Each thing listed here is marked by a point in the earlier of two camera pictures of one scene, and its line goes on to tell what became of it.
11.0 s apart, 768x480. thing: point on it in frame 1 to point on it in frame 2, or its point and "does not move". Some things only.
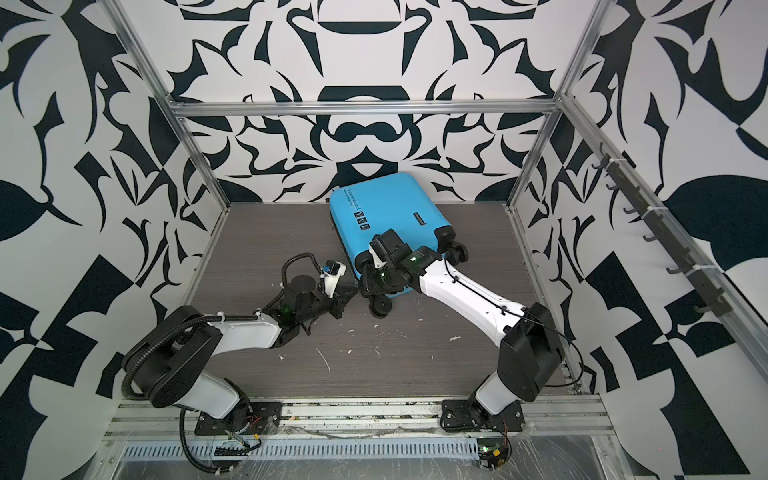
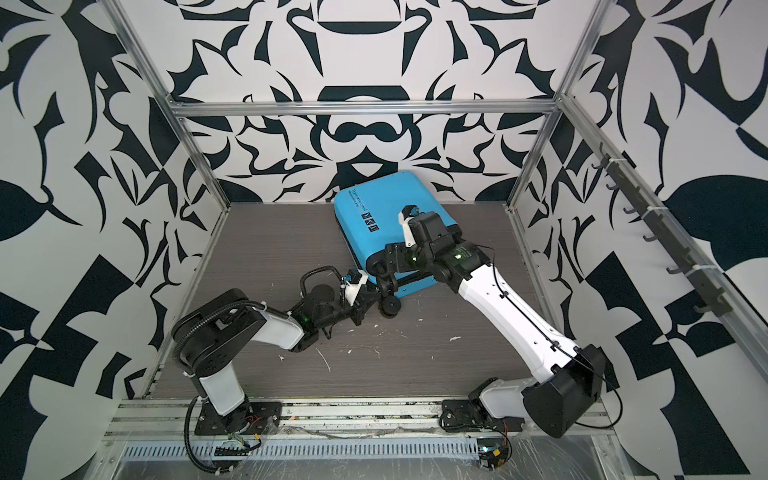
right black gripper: x=368 y=273 to x=399 y=252
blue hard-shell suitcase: x=399 y=203 does not move
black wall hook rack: x=662 y=232 does not move
